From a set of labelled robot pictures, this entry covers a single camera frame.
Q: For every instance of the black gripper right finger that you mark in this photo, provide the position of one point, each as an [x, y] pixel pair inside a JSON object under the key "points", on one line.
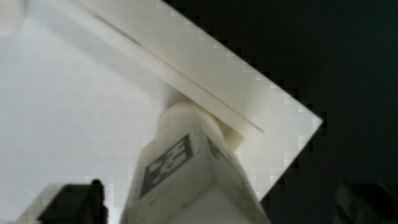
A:
{"points": [[366, 203]]}

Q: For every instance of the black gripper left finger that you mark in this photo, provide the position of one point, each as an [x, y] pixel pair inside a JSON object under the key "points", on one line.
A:
{"points": [[76, 206]]}

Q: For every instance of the white table leg with tag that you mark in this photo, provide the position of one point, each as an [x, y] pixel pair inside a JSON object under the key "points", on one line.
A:
{"points": [[190, 188]]}

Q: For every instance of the white square table top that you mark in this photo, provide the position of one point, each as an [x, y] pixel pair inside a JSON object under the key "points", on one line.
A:
{"points": [[105, 59]]}

